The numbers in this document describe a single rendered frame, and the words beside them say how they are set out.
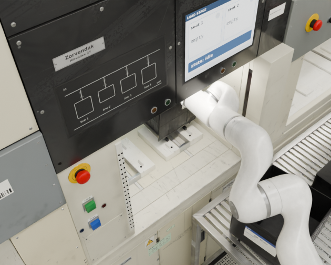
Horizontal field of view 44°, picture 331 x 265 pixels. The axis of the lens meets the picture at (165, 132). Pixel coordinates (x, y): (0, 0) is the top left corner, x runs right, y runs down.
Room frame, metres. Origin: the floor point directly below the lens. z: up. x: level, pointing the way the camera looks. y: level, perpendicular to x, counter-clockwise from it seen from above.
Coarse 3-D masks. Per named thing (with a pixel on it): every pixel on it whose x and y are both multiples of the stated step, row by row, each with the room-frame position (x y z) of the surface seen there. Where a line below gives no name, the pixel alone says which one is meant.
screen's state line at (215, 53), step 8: (248, 32) 1.06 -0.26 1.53; (232, 40) 1.02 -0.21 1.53; (240, 40) 1.04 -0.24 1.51; (216, 48) 0.98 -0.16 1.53; (224, 48) 1.00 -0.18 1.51; (232, 48) 1.02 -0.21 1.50; (208, 56) 0.96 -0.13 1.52; (216, 56) 0.98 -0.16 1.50; (192, 64) 0.92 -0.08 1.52; (200, 64) 0.94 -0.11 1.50
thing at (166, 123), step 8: (168, 112) 1.17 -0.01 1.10; (176, 112) 1.20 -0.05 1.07; (184, 112) 1.23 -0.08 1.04; (152, 120) 1.17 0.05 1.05; (160, 120) 1.14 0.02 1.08; (168, 120) 1.17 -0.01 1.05; (176, 120) 1.20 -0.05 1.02; (184, 120) 1.23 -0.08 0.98; (152, 128) 1.18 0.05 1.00; (160, 128) 1.15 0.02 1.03; (168, 128) 1.18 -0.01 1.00; (176, 128) 1.21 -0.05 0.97; (184, 128) 1.25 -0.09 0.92; (160, 136) 1.15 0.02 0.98
